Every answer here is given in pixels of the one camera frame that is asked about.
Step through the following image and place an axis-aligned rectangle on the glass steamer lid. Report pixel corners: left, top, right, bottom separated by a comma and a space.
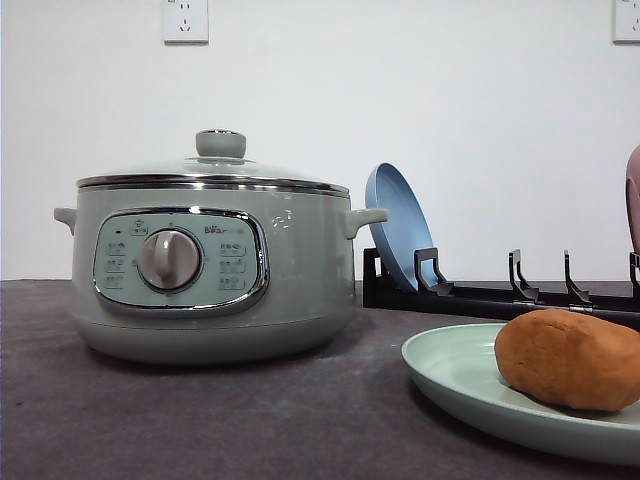
76, 128, 350, 199

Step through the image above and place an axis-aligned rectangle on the green plate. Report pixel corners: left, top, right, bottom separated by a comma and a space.
401, 323, 640, 467

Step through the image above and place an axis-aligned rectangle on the brown potato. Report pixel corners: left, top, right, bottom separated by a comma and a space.
494, 309, 640, 411

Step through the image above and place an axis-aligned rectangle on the blue plate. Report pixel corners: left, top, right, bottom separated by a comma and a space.
365, 162, 438, 291

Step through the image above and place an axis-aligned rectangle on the black plate rack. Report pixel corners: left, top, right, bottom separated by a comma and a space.
363, 247, 640, 326

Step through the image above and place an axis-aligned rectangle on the green electric steamer pot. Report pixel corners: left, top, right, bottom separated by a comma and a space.
54, 173, 389, 365

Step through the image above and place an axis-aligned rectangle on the pink plate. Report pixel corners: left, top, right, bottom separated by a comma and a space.
625, 144, 640, 251

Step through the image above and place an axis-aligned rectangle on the white wall socket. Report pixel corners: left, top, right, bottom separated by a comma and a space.
609, 0, 640, 47
163, 0, 209, 47

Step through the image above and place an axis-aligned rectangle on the white right wall socket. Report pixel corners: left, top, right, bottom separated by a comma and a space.
609, 0, 640, 47

